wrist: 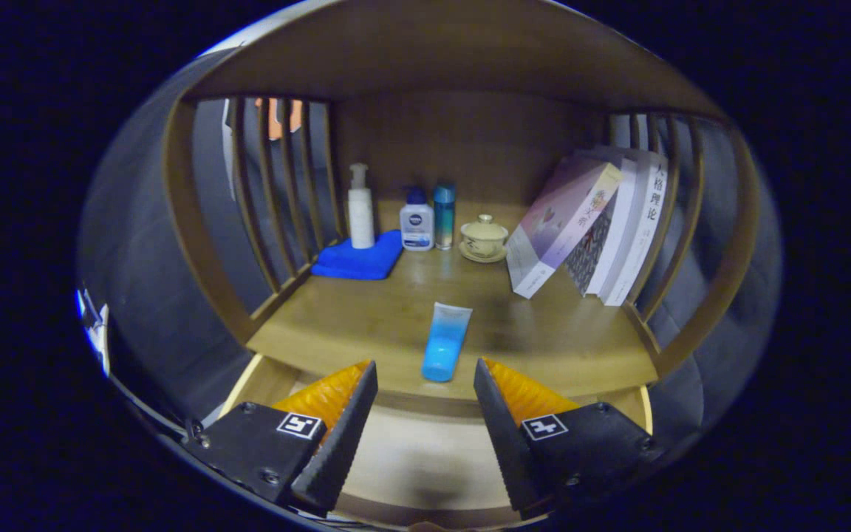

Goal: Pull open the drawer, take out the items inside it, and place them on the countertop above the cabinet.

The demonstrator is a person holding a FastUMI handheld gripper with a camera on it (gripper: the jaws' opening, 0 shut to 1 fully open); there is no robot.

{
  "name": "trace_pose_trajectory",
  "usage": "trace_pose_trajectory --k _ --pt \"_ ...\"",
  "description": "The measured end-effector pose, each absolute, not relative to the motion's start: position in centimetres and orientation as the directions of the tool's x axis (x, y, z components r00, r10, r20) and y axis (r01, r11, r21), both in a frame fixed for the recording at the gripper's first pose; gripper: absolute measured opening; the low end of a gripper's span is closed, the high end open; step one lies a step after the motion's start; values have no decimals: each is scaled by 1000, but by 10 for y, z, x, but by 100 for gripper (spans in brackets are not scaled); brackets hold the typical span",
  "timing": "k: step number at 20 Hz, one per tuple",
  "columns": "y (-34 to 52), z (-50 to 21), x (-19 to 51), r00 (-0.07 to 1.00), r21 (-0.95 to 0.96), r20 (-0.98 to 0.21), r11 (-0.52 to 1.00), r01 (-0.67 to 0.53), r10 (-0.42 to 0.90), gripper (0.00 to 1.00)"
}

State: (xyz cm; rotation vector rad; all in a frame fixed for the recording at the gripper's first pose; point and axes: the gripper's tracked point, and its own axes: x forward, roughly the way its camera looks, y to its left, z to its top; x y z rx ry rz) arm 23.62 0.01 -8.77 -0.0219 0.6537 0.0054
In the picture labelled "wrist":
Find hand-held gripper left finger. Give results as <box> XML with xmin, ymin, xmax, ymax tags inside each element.
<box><xmin>183</xmin><ymin>360</ymin><xmax>380</xmax><ymax>516</ymax></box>

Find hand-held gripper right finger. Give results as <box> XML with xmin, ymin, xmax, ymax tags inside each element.
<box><xmin>474</xmin><ymin>357</ymin><xmax>666</xmax><ymax>518</ymax></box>

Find wooden drawer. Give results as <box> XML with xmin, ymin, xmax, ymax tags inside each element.
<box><xmin>219</xmin><ymin>353</ymin><xmax>654</xmax><ymax>529</ymax></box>

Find blue tube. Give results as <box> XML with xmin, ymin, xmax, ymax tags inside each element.
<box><xmin>421</xmin><ymin>302</ymin><xmax>474</xmax><ymax>383</ymax></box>

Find wooden countertop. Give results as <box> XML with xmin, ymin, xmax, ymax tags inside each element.
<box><xmin>247</xmin><ymin>199</ymin><xmax>659</xmax><ymax>400</ymax></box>

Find wooden cabinet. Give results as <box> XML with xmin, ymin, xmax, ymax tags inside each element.
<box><xmin>162</xmin><ymin>0</ymin><xmax>762</xmax><ymax>415</ymax></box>

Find blue folded cloth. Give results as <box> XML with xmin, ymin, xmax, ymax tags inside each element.
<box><xmin>311</xmin><ymin>229</ymin><xmax>404</xmax><ymax>281</ymax></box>

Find beige lidded tea cup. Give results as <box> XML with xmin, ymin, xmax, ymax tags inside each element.
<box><xmin>459</xmin><ymin>214</ymin><xmax>509</xmax><ymax>264</ymax></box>

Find dark patterned book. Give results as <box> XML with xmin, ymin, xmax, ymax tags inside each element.
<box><xmin>563</xmin><ymin>188</ymin><xmax>618</xmax><ymax>296</ymax></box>

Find purple and white book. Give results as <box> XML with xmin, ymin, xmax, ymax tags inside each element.
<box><xmin>505</xmin><ymin>157</ymin><xmax>623</xmax><ymax>300</ymax></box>

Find white pump bottle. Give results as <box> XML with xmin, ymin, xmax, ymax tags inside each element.
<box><xmin>347</xmin><ymin>163</ymin><xmax>376</xmax><ymax>250</ymax></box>

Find teal spray bottle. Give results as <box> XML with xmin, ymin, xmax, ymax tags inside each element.
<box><xmin>433</xmin><ymin>183</ymin><xmax>457</xmax><ymax>250</ymax></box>

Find white bottle with blue cap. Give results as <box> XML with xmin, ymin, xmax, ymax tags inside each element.
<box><xmin>400</xmin><ymin>187</ymin><xmax>435</xmax><ymax>252</ymax></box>

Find white book with black lettering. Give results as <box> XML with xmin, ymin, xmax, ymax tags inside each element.
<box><xmin>603</xmin><ymin>151</ymin><xmax>669</xmax><ymax>307</ymax></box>

